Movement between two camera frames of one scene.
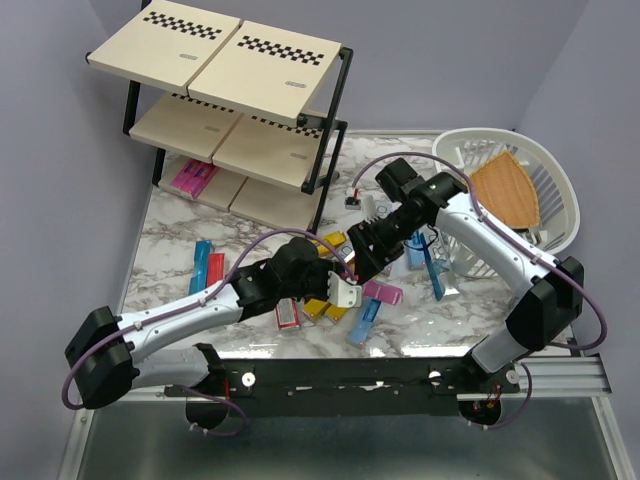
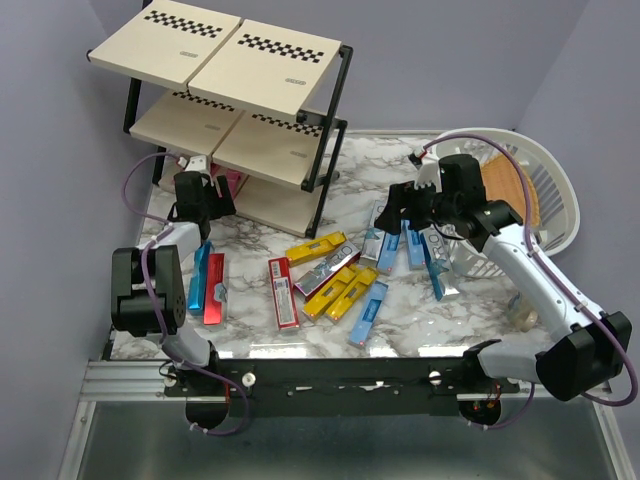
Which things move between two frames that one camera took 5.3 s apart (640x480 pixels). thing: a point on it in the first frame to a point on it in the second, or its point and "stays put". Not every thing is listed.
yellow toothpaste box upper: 336,239 stays put
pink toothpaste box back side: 382,292 to 233,178
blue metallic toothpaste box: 199,281 stays put
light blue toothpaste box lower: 363,321 stays put
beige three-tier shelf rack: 243,115 stays put
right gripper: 369,263 to 405,195
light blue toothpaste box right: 416,252 stays put
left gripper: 324,266 to 225,204
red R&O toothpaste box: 215,267 stays put
